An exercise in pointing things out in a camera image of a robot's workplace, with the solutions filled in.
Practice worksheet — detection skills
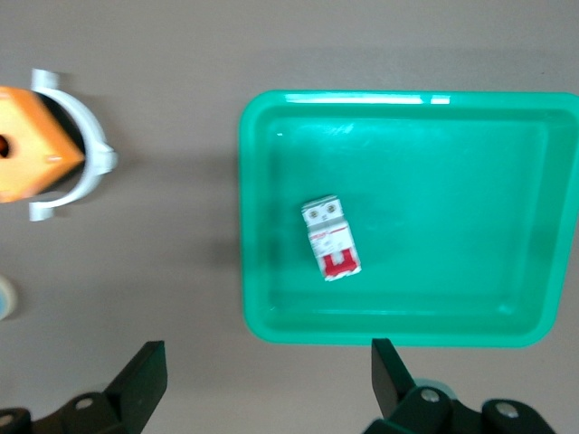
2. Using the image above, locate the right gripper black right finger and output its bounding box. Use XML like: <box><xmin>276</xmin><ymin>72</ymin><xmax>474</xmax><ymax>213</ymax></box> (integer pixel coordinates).
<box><xmin>361</xmin><ymin>337</ymin><xmax>557</xmax><ymax>434</ymax></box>

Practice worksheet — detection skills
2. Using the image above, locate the white red circuit breaker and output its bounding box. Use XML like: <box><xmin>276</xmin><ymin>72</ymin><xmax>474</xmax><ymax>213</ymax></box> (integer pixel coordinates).
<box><xmin>300</xmin><ymin>193</ymin><xmax>365</xmax><ymax>283</ymax></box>

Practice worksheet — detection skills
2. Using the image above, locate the green plastic tray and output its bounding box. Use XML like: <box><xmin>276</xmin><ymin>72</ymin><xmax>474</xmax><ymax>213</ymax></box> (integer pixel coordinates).
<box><xmin>238</xmin><ymin>89</ymin><xmax>579</xmax><ymax>349</ymax></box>

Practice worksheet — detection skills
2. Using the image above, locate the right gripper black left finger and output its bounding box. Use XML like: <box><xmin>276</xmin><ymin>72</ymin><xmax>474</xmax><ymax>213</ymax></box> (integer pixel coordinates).
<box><xmin>0</xmin><ymin>341</ymin><xmax>168</xmax><ymax>434</ymax></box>

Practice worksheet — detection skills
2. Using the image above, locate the white half-ring pipe clamp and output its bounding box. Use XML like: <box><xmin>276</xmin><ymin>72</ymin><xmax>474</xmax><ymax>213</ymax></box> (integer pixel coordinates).
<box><xmin>29</xmin><ymin>68</ymin><xmax>119</xmax><ymax>222</ymax></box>

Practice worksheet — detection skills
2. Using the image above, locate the orange box with hole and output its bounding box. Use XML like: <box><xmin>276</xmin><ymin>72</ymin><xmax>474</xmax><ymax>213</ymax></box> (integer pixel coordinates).
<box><xmin>0</xmin><ymin>85</ymin><xmax>86</xmax><ymax>203</ymax></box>

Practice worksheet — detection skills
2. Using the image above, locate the blue round push button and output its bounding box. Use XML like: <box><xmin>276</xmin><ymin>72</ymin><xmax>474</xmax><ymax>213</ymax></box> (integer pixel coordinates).
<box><xmin>0</xmin><ymin>274</ymin><xmax>19</xmax><ymax>321</ymax></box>

